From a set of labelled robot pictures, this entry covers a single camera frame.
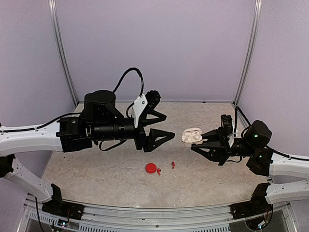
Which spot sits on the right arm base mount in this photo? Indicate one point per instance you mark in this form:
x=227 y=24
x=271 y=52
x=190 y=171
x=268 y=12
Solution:
x=249 y=209

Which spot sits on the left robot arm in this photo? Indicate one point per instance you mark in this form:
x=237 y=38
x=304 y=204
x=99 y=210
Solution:
x=99 y=121

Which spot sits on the white earbud charging case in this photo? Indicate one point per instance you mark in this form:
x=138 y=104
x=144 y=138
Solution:
x=192 y=136

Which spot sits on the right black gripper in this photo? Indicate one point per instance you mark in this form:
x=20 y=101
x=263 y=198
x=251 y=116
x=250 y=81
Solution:
x=218 y=153

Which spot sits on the front aluminium rail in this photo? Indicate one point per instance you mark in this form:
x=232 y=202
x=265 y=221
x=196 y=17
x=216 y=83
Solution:
x=101 y=218

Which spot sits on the aluminium frame post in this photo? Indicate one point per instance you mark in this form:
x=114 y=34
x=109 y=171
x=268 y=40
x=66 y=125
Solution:
x=61 y=51
x=250 y=50

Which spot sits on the left aluminium frame post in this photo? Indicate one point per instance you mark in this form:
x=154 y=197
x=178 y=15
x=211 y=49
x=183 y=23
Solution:
x=61 y=51

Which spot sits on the red round charging case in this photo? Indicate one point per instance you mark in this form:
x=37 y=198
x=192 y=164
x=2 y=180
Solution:
x=150 y=168

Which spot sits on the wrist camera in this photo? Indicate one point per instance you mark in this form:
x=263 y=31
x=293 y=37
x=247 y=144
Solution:
x=229 y=128
x=144 y=103

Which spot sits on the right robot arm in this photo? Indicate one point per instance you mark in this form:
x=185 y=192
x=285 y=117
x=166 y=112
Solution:
x=265 y=161

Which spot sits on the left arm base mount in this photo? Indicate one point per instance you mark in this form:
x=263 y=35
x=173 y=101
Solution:
x=64 y=209

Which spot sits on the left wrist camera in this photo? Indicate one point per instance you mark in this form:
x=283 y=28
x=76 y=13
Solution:
x=144 y=103

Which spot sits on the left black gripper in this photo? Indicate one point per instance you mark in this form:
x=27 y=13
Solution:
x=149 y=142

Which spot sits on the right aluminium frame post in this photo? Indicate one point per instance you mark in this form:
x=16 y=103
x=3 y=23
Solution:
x=250 y=50

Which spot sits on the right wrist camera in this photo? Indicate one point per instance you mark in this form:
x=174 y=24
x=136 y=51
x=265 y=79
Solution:
x=229 y=128

